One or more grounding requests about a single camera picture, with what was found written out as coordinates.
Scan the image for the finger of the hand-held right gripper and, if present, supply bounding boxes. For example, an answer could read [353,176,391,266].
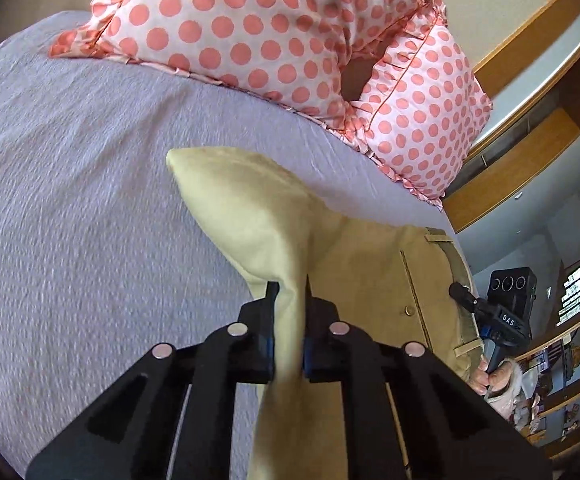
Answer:
[448,282,492,317]

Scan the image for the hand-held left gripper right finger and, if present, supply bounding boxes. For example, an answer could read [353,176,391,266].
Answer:
[302,274,554,480]

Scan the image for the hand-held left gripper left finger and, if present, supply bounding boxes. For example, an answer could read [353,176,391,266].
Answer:
[25,281,280,480]

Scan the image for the khaki pants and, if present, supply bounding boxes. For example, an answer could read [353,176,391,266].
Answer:
[166,146,489,480]

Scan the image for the person's right hand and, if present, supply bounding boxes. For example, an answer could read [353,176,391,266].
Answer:
[469,357,520,402]

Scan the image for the window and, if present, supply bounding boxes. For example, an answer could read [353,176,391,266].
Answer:
[556,250,580,328]

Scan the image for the wooden bookshelf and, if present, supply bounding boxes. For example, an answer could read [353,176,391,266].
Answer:
[514,298,580,462]

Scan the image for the small pink polka dot pillow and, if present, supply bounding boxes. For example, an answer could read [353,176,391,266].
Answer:
[326,19,494,209]

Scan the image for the lavender bed sheet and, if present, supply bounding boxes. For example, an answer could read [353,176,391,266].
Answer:
[0,9,471,476]

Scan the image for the large pink polka dot pillow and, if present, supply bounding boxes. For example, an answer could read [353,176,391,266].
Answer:
[47,0,447,132]

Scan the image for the wooden wall shelf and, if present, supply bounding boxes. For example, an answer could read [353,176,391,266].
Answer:
[442,0,580,235]

